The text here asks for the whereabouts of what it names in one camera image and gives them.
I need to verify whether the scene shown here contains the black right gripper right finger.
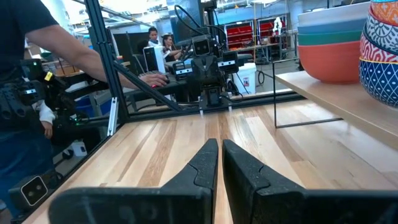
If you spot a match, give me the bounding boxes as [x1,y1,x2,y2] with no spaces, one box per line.
[222,139,307,224]

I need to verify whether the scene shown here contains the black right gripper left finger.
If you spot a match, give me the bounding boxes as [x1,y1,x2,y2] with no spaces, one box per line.
[160,138,219,224]

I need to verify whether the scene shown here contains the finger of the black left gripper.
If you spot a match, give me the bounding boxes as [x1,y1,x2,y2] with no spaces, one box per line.
[198,57,208,88]
[207,57,217,88]

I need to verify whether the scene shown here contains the large red bowl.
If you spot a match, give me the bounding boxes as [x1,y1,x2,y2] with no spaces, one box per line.
[297,40,363,84]

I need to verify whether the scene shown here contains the small red zigzag bowl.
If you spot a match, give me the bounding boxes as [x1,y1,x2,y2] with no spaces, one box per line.
[359,32,398,63]

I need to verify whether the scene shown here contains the small blue patterned bowl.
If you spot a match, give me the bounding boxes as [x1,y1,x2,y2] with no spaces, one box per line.
[358,57,398,108]

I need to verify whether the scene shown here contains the small grey patterned bowl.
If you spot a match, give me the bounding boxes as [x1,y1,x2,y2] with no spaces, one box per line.
[364,14,398,52]

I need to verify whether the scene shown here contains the wooden shelf black metal legs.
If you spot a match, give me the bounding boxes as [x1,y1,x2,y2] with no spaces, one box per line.
[272,57,398,150]

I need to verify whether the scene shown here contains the dark desk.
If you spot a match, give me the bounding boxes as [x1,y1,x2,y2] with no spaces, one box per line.
[123,70,200,103]

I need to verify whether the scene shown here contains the white bucket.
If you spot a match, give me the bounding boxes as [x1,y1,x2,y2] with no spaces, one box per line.
[232,62,257,95]

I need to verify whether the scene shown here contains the person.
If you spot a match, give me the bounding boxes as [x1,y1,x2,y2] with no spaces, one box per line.
[160,34,183,63]
[0,0,170,218]
[147,26,162,48]

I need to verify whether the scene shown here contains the white computer box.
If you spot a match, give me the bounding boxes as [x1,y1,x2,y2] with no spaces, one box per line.
[142,45,167,75]

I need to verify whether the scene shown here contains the person's hand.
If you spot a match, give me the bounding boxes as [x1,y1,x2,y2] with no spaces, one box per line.
[41,120,55,139]
[139,73,170,89]

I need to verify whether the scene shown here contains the red bin rack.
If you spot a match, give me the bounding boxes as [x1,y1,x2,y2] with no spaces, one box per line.
[223,20,255,51]
[256,17,276,40]

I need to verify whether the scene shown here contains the large black monitor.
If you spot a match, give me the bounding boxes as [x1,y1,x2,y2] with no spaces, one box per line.
[166,0,208,43]

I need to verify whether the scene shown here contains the blue bin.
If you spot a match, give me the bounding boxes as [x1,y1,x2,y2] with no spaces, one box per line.
[75,94,110,118]

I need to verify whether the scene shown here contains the black teleoperation device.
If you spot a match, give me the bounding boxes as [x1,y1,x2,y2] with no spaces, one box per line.
[0,58,108,147]

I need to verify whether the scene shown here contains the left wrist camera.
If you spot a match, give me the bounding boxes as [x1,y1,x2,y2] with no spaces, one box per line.
[192,34,213,58]

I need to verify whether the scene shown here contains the silver angle bracket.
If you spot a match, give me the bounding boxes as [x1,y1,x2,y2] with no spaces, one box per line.
[106,96,119,138]

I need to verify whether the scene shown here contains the black table-level camera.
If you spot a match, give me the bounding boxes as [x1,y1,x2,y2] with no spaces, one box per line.
[8,172,60,212]

